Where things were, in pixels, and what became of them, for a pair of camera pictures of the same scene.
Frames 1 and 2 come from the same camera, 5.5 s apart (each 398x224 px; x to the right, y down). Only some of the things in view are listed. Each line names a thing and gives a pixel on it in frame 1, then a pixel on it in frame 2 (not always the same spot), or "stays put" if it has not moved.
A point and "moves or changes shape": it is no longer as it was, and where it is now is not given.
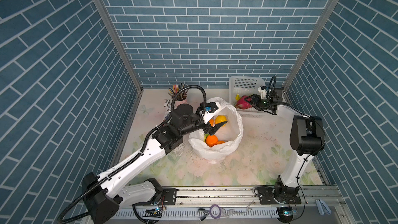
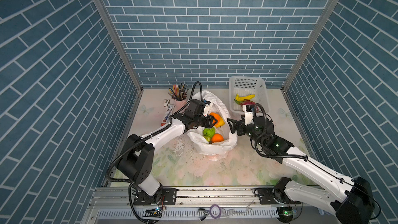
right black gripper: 256,103 to 242,125
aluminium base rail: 237,205 stays put
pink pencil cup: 178,102 stays put
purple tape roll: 219,208 stays put
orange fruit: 211,140 to 216,138
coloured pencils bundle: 175,88 stays put
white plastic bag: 231,133 moves or changes shape
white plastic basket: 245,86 stays put
